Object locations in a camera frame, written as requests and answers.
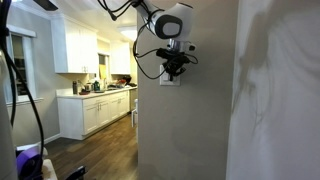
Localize purple object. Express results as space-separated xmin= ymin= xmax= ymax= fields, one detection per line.
xmin=16 ymin=147 xmax=43 ymax=180

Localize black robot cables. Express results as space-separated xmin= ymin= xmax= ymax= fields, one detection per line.
xmin=97 ymin=0 xmax=199 ymax=81

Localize white upper kitchen cabinets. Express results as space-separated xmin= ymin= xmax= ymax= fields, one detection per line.
xmin=51 ymin=16 xmax=131 ymax=74

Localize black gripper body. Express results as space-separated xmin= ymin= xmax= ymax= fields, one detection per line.
xmin=164 ymin=52 xmax=190 ymax=76

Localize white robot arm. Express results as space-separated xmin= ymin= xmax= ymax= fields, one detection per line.
xmin=132 ymin=0 xmax=196 ymax=81

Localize kitchen window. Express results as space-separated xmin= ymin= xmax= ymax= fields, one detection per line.
xmin=7 ymin=25 xmax=42 ymax=103

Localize black foreground cable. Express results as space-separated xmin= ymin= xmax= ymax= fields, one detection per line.
xmin=0 ymin=0 xmax=46 ymax=180

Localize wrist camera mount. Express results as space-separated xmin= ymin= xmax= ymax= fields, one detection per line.
xmin=167 ymin=39 xmax=196 ymax=53

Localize white lower kitchen cabinets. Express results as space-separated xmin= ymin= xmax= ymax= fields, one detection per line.
xmin=57 ymin=88 xmax=132 ymax=140

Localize white kitchen cabinets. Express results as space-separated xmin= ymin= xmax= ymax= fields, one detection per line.
xmin=57 ymin=88 xmax=132 ymax=140
xmin=51 ymin=16 xmax=131 ymax=74

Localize dark bottle on counter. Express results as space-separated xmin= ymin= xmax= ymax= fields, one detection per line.
xmin=72 ymin=81 xmax=78 ymax=95

